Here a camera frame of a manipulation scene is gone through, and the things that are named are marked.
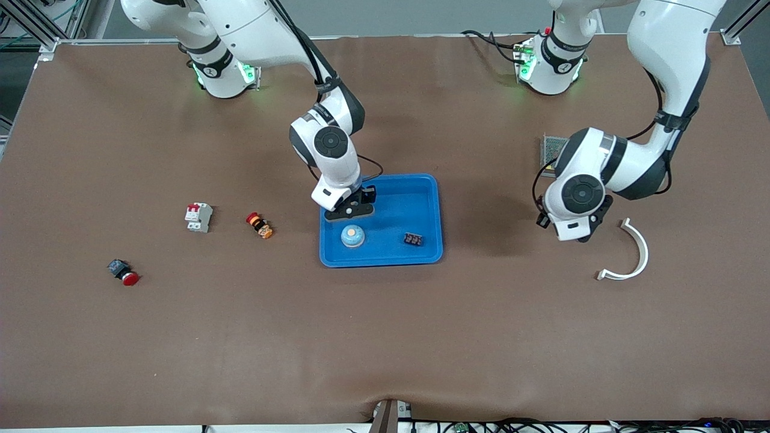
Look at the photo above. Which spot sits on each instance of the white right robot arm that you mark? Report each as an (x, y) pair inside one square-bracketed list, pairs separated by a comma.
[(331, 144)]

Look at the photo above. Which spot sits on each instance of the orange yellow emergency stop switch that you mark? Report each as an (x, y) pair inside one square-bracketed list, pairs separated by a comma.
[(260, 225)]

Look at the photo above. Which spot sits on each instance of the aluminium frame post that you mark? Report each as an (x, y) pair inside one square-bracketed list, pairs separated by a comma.
[(30, 24), (731, 38)]

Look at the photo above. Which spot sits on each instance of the grey metal camera post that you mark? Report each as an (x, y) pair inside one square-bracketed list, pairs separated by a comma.
[(385, 418)]

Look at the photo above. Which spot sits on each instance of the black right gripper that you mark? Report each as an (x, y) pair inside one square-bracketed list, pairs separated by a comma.
[(367, 194)]

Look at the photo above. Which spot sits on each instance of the black terminal block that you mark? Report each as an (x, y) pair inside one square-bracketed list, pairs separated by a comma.
[(412, 239)]

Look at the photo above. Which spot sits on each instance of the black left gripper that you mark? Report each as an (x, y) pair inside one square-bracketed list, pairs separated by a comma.
[(604, 208)]

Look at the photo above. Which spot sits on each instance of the metal mesh power supply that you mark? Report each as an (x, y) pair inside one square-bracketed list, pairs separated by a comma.
[(552, 147)]

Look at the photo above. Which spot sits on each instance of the white red circuit breaker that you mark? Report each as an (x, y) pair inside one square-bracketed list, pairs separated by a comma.
[(198, 218)]

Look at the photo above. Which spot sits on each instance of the light blue call bell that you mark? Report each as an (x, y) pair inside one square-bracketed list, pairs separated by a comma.
[(352, 236)]

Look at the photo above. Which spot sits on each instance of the red mushroom push button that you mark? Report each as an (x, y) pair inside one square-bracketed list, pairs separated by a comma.
[(123, 272)]

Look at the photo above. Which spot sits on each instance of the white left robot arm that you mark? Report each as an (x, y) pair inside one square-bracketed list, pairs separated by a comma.
[(580, 192)]

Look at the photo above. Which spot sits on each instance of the white curved plastic clamp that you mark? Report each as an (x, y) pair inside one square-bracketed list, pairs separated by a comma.
[(645, 252)]

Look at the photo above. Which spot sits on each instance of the aluminium table edge rail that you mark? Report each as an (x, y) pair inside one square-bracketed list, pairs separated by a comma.
[(120, 41)]

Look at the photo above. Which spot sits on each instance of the blue plastic tray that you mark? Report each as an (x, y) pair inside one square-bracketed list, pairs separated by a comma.
[(409, 198)]

